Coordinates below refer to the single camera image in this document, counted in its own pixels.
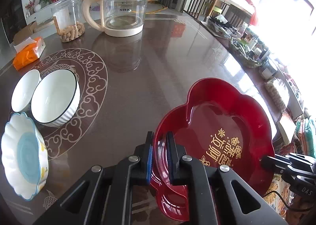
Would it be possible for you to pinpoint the wooden crib with pillow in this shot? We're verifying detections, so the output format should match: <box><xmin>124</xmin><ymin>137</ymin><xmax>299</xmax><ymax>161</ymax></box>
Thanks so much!
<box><xmin>182</xmin><ymin>0</ymin><xmax>256</xmax><ymax>26</ymax></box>

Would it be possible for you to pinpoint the white ribbed bowl black rim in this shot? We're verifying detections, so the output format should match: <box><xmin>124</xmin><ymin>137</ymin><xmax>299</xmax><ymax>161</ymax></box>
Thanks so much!
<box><xmin>31</xmin><ymin>69</ymin><xmax>80</xmax><ymax>127</ymax></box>

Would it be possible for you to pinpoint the glass kettle cream base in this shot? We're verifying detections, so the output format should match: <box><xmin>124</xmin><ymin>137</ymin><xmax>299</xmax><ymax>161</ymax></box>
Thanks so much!
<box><xmin>82</xmin><ymin>0</ymin><xmax>148</xmax><ymax>37</ymax></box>

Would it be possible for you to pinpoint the clear jar with snacks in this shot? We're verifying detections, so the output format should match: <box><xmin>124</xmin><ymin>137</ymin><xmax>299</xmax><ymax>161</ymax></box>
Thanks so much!
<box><xmin>51</xmin><ymin>0</ymin><xmax>85</xmax><ymax>42</ymax></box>

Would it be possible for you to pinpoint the red flower vase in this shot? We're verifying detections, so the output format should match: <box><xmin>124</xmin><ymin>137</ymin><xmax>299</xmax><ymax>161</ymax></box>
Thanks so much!
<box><xmin>25</xmin><ymin>0</ymin><xmax>42</xmax><ymax>13</ymax></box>

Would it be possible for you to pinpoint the cardboard box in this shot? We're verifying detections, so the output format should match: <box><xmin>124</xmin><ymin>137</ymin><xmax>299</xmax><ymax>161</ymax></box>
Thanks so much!
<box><xmin>13</xmin><ymin>21</ymin><xmax>38</xmax><ymax>45</ymax></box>

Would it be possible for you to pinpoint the blue white scalloped bowl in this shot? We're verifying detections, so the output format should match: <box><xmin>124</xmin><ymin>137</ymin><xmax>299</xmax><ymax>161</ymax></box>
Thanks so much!
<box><xmin>1</xmin><ymin>112</ymin><xmax>49</xmax><ymax>201</ymax></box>

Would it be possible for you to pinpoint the red flower plate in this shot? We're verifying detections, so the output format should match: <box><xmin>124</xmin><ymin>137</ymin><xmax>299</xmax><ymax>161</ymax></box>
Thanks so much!
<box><xmin>150</xmin><ymin>78</ymin><xmax>275</xmax><ymax>222</ymax></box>

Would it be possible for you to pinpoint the cluttered tray of bottles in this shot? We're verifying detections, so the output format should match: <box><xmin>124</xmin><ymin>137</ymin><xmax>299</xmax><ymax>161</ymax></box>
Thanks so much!
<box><xmin>206</xmin><ymin>15</ymin><xmax>277</xmax><ymax>73</ymax></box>

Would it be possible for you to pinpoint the dark display cabinet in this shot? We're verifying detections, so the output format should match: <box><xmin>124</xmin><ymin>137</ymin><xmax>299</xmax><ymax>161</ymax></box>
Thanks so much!
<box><xmin>2</xmin><ymin>0</ymin><xmax>26</xmax><ymax>44</ymax></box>

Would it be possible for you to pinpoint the small white bowl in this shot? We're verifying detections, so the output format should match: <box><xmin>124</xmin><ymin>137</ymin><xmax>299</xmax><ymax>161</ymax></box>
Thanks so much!
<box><xmin>11</xmin><ymin>69</ymin><xmax>42</xmax><ymax>113</ymax></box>

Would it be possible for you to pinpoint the orange tissue pack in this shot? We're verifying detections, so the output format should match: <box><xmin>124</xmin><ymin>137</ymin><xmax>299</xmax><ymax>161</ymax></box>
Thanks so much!
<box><xmin>13</xmin><ymin>37</ymin><xmax>46</xmax><ymax>71</ymax></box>

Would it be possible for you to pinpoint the white tv cabinet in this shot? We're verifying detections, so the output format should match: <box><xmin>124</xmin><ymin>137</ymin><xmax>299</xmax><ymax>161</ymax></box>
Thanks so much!
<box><xmin>25</xmin><ymin>0</ymin><xmax>68</xmax><ymax>25</ymax></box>

